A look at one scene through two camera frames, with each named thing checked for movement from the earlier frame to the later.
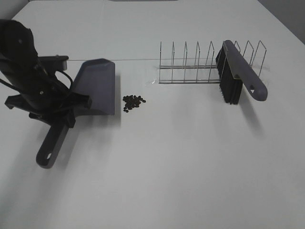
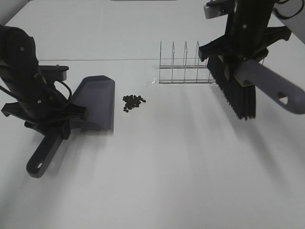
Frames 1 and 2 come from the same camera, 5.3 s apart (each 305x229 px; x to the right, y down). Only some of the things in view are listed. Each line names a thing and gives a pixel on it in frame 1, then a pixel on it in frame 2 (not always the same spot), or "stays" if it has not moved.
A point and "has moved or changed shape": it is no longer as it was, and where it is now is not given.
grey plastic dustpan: x=94 y=79 has moved or changed shape
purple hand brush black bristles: x=233 y=70 to x=242 y=98
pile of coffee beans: x=132 y=101 stays
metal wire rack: x=200 y=74 stays
